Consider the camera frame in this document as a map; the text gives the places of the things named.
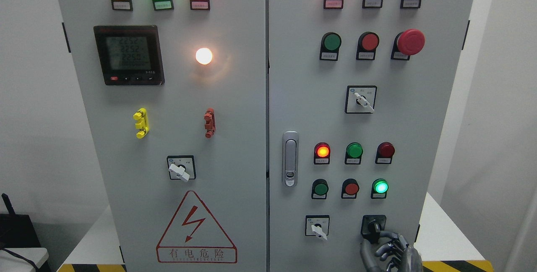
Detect black rotary knob switch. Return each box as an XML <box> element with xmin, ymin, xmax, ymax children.
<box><xmin>361</xmin><ymin>215</ymin><xmax>387</xmax><ymax>244</ymax></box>

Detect white box with cable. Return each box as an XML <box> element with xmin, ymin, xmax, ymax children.
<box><xmin>0</xmin><ymin>248</ymin><xmax>50</xmax><ymax>272</ymax></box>

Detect left white selector switch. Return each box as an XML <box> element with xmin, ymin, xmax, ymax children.
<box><xmin>166</xmin><ymin>155</ymin><xmax>196</xmax><ymax>182</ymax></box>

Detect silver cabinet door latch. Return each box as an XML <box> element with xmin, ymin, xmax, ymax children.
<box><xmin>282</xmin><ymin>131</ymin><xmax>299</xmax><ymax>187</ymax></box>

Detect white glowing indicator lamp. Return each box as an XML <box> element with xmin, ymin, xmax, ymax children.
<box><xmin>195</xmin><ymin>47</ymin><xmax>214</xmax><ymax>65</ymax></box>

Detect black device with antenna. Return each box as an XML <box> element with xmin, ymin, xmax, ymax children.
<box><xmin>0</xmin><ymin>194</ymin><xmax>42</xmax><ymax>248</ymax></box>

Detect red push button lower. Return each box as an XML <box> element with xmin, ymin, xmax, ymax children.
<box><xmin>341</xmin><ymin>178</ymin><xmax>360</xmax><ymax>199</ymax></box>

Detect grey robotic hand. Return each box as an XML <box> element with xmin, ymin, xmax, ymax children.
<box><xmin>360</xmin><ymin>230</ymin><xmax>423</xmax><ymax>272</ymax></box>

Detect green lamp middle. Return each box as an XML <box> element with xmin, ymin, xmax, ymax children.
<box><xmin>344</xmin><ymin>142</ymin><xmax>364</xmax><ymax>165</ymax></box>

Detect red lit lamp middle left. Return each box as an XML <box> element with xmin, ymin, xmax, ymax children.
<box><xmin>314</xmin><ymin>142</ymin><xmax>331</xmax><ymax>165</ymax></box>

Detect green push button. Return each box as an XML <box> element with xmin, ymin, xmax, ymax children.
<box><xmin>320</xmin><ymin>32</ymin><xmax>341</xmax><ymax>61</ymax></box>
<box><xmin>311</xmin><ymin>178</ymin><xmax>329</xmax><ymax>199</ymax></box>

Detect green push button upper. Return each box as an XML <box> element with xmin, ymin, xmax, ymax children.
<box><xmin>320</xmin><ymin>32</ymin><xmax>341</xmax><ymax>61</ymax></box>

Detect red push button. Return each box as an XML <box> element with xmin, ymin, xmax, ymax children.
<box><xmin>355</xmin><ymin>31</ymin><xmax>380</xmax><ymax>61</ymax></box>
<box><xmin>341</xmin><ymin>178</ymin><xmax>360</xmax><ymax>199</ymax></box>

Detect grey electrical control cabinet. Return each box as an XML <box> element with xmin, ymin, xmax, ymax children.
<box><xmin>59</xmin><ymin>0</ymin><xmax>472</xmax><ymax>272</ymax></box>

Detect green lamp lower right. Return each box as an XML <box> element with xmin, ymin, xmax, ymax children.
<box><xmin>370</xmin><ymin>178</ymin><xmax>389</xmax><ymax>199</ymax></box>

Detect red electric danger warning sticker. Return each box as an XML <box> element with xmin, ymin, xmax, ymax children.
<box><xmin>156</xmin><ymin>190</ymin><xmax>237</xmax><ymax>264</ymax></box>

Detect lower white selector switch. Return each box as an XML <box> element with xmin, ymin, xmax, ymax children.
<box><xmin>305</xmin><ymin>215</ymin><xmax>330</xmax><ymax>241</ymax></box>

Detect black digital power meter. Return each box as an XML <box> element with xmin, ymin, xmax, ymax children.
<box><xmin>94</xmin><ymin>25</ymin><xmax>165</xmax><ymax>85</ymax></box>

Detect white platform with hazard stripes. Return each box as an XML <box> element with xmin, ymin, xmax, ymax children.
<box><xmin>59</xmin><ymin>195</ymin><xmax>494</xmax><ymax>272</ymax></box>

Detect red terminal connector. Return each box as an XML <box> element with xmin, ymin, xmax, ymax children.
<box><xmin>203</xmin><ymin>107</ymin><xmax>216</xmax><ymax>139</ymax></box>

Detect white selector switch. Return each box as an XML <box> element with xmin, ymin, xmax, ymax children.
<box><xmin>345</xmin><ymin>85</ymin><xmax>377</xmax><ymax>114</ymax></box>
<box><xmin>305</xmin><ymin>215</ymin><xmax>330</xmax><ymax>241</ymax></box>
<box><xmin>166</xmin><ymin>155</ymin><xmax>196</xmax><ymax>182</ymax></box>

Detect yellow terminal connector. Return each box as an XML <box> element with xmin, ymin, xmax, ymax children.
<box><xmin>133</xmin><ymin>107</ymin><xmax>150</xmax><ymax>139</ymax></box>

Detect red push button upper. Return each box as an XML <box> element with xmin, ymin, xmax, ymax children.
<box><xmin>355</xmin><ymin>31</ymin><xmax>380</xmax><ymax>61</ymax></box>

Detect red lamp middle right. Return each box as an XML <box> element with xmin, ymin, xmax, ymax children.
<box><xmin>375</xmin><ymin>142</ymin><xmax>395</xmax><ymax>164</ymax></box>

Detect upper right white selector switch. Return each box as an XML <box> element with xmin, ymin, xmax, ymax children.
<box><xmin>345</xmin><ymin>85</ymin><xmax>377</xmax><ymax>114</ymax></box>

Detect green push button lower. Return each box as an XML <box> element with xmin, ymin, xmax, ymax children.
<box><xmin>311</xmin><ymin>178</ymin><xmax>329</xmax><ymax>199</ymax></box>

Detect red emergency stop button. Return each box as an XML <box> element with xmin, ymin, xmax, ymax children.
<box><xmin>391</xmin><ymin>29</ymin><xmax>426</xmax><ymax>61</ymax></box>

